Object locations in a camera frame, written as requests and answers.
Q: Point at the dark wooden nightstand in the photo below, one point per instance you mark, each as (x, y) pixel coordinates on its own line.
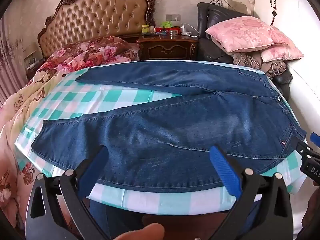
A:
(167, 47)

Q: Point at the red hanging charm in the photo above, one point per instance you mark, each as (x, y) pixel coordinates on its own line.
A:
(274, 12)

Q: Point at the brown plaid cloth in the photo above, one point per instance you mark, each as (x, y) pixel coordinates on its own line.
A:
(247, 60)

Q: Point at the person's left hand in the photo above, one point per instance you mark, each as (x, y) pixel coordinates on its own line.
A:
(140, 232)

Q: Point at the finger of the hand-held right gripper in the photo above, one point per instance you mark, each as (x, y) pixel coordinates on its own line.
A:
(303, 148)
(316, 138)

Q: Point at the black leather armchair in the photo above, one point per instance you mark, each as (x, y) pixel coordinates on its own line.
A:
(207, 17)

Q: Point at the large pink floral pillow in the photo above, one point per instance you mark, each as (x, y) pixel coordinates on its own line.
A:
(245, 32)

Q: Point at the small pink floral pillow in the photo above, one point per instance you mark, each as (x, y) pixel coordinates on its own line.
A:
(282, 52)

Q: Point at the blue denim pants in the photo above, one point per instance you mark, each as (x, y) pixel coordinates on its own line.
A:
(175, 130)

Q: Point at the yellow jar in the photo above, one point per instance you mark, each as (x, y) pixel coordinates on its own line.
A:
(145, 28)

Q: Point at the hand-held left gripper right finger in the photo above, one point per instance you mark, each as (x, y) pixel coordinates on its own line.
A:
(225, 170)

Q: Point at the white wall socket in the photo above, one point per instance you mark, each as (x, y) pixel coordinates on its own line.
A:
(173, 17)

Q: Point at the cream floral quilt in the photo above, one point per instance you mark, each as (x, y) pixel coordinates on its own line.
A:
(15, 135)

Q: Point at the pink curtain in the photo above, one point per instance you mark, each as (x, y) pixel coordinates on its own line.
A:
(10, 67)

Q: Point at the green white checked cloth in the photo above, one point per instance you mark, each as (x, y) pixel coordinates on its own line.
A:
(112, 97)

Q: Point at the tufted leather carved headboard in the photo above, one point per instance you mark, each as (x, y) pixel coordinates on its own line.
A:
(100, 15)

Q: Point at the red floral blanket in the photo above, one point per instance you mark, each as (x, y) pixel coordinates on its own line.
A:
(100, 48)

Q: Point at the green crumpled bag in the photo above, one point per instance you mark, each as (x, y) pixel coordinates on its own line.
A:
(167, 24)

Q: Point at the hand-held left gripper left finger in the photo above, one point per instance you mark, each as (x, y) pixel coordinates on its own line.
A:
(93, 170)

